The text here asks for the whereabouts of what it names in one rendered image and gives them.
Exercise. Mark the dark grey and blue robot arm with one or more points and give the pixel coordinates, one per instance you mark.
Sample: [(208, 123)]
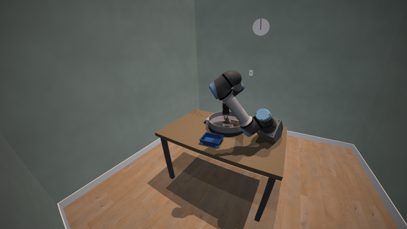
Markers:
[(221, 89)]

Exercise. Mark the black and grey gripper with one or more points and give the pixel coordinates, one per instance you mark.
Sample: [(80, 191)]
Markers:
[(225, 110)]

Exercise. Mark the blue open crate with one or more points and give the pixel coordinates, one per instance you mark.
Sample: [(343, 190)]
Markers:
[(211, 139)]

